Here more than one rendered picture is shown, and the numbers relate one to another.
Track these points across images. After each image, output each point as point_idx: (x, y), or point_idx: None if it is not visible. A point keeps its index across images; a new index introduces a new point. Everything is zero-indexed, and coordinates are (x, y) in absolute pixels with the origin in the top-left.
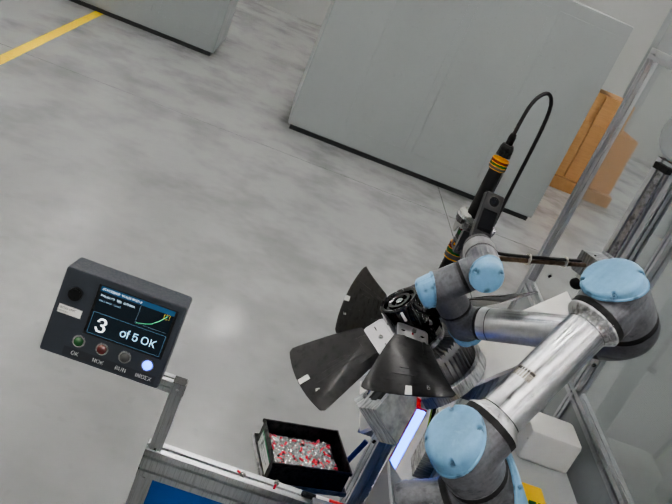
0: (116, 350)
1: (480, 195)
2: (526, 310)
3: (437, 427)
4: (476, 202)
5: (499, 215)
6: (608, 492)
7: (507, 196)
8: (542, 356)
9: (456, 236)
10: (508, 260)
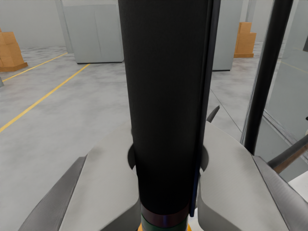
0: None
1: (136, 43)
2: (307, 175)
3: None
4: (138, 97)
5: (266, 96)
6: None
7: (282, 13)
8: None
9: (143, 230)
10: (293, 161)
